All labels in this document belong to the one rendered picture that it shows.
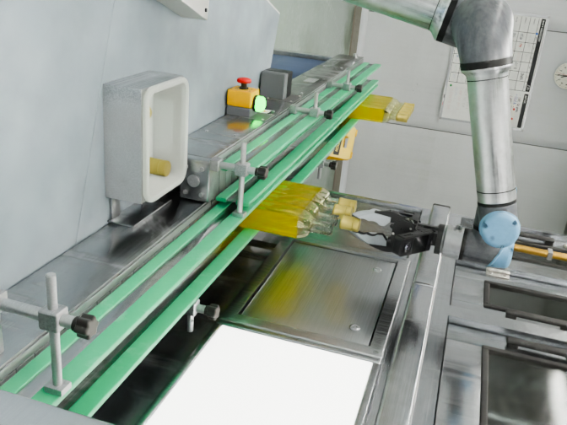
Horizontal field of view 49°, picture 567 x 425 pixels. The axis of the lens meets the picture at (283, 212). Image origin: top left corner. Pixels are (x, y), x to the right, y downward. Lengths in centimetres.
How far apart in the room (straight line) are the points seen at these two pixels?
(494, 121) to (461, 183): 627
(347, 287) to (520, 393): 43
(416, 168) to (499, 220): 624
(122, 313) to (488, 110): 75
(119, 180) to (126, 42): 26
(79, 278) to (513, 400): 83
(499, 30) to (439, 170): 627
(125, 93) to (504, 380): 92
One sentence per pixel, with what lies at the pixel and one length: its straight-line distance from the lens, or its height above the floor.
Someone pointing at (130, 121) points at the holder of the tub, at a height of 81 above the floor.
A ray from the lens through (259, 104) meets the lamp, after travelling 173.
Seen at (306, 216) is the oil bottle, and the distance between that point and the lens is 144.
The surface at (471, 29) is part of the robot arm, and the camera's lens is 126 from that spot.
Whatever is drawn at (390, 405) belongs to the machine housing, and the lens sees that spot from 116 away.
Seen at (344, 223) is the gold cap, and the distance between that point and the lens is 148.
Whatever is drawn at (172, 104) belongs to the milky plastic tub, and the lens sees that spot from 132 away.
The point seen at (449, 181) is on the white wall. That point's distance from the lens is 752.
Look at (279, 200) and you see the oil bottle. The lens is 151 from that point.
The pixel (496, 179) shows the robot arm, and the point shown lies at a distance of 128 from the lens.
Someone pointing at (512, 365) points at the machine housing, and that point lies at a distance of 143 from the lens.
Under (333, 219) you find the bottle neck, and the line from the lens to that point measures 149.
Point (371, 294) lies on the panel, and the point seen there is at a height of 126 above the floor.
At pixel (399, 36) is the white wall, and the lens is 726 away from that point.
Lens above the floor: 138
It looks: 14 degrees down
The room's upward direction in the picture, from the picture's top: 101 degrees clockwise
